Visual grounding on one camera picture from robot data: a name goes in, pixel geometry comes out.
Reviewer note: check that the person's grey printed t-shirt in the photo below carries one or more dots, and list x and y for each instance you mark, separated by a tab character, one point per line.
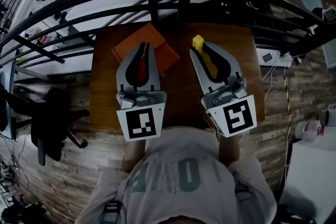
178	165

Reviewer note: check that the orange box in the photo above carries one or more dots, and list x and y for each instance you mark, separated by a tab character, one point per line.
168	57

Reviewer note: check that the white table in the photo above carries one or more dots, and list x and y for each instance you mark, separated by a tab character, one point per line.
309	178

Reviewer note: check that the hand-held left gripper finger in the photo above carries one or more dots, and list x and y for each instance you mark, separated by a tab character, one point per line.
121	78
155	78

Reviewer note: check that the grey desk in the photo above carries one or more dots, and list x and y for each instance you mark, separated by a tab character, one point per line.
6	102

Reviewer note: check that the person's right forearm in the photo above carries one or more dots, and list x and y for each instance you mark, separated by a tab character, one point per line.
228	149

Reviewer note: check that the small dark square device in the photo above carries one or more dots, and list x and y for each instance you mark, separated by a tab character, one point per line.
267	57

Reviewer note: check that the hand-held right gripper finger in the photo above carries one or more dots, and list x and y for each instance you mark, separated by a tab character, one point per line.
200	73
235	68

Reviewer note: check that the white power strip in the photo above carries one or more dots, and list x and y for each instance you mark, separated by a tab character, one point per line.
285	58

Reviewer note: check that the clear plastic jug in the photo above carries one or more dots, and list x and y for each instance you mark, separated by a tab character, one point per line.
307	129

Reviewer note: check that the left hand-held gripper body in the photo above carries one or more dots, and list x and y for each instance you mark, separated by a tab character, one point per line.
141	123

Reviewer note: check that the black office chair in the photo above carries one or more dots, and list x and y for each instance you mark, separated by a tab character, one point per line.
50	123

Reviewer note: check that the person's left forearm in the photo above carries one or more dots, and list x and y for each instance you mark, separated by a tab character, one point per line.
134	154

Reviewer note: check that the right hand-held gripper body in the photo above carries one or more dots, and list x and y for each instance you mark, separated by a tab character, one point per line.
236	118

